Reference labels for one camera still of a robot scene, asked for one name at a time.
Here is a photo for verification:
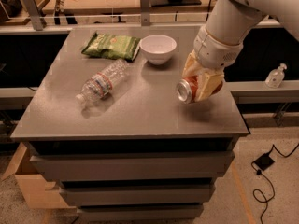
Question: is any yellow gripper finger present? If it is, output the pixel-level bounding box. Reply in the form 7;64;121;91
182;50;203;78
195;68;224;102

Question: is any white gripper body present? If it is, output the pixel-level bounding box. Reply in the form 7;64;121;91
193;26;243;69

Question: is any orange soda can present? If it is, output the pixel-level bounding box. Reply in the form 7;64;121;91
175;76;224;105

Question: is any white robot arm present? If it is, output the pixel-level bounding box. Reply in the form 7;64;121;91
177;0;299;104

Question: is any white bowl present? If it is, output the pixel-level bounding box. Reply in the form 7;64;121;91
139;35;177;65

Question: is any clear hand sanitizer bottle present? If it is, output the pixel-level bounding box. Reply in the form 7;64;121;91
265;63;287;88

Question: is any green chip bag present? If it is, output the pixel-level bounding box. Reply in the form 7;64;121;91
81;32;141;62

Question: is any clear plastic water bottle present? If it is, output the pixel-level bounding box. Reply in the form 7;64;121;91
76;59;129;105

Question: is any grey drawer cabinet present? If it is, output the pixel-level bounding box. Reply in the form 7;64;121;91
12;26;247;221

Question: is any cardboard box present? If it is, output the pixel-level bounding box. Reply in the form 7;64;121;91
1;143;70;209

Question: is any middle grey metal bracket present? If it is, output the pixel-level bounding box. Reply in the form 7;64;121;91
140;0;150;26

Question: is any grey metal bracket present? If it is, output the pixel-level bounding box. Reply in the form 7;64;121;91
140;0;150;26
22;0;46;31

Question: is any black power adapter with cable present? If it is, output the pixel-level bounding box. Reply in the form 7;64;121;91
250;144;299;224

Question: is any left grey metal bracket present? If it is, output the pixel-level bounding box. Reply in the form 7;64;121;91
22;0;46;31

